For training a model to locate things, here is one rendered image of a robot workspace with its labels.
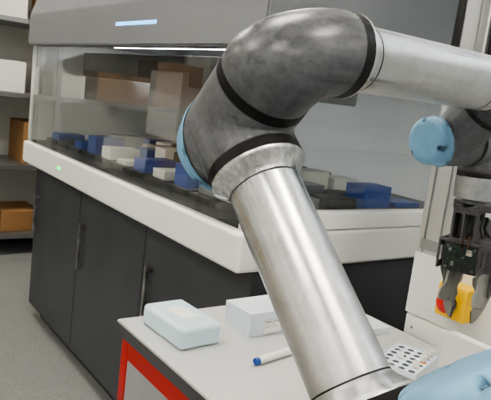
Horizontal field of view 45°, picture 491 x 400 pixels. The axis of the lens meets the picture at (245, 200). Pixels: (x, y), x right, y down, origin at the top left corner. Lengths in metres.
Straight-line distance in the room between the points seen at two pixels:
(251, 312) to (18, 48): 3.72
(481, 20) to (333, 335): 0.92
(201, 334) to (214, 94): 0.60
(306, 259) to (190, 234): 1.09
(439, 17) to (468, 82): 1.10
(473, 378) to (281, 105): 0.33
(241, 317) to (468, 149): 0.57
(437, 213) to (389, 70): 0.71
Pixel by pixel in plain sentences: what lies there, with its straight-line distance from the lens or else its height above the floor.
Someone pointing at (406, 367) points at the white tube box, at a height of 0.80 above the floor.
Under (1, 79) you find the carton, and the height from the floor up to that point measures 1.16.
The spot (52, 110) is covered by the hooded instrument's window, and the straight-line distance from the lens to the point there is 2.78.
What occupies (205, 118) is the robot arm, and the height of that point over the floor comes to 1.21.
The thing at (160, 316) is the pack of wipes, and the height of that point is 0.80.
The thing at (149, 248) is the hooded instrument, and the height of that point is 0.70.
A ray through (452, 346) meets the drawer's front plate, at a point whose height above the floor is 0.91.
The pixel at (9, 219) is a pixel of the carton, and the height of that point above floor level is 0.24.
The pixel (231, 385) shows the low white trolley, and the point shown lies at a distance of 1.06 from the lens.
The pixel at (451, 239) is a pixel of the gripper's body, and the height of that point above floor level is 1.05.
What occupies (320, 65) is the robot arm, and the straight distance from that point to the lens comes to 0.64.
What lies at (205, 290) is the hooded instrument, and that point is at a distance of 1.76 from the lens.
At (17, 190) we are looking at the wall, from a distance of 4.81.
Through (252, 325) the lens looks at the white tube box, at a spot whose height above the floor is 0.79.
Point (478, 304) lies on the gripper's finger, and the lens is 1.11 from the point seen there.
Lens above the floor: 1.24
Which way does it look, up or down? 10 degrees down
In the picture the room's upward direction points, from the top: 7 degrees clockwise
